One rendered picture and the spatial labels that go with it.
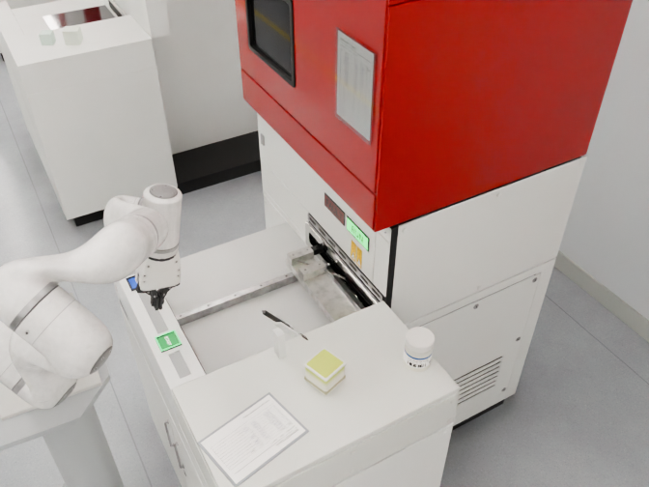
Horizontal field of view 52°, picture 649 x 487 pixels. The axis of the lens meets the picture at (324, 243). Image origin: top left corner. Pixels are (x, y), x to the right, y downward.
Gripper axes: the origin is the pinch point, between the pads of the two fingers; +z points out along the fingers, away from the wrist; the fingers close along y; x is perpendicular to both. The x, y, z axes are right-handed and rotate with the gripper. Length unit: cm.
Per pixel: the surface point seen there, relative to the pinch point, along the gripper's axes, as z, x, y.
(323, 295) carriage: 13, -2, -52
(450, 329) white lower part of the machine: 23, 16, -92
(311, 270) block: 10, -11, -52
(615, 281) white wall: 50, -6, -222
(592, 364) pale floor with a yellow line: 73, 17, -193
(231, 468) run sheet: 14.4, 42.5, -3.1
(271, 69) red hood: -42, -41, -45
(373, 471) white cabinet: 25, 50, -39
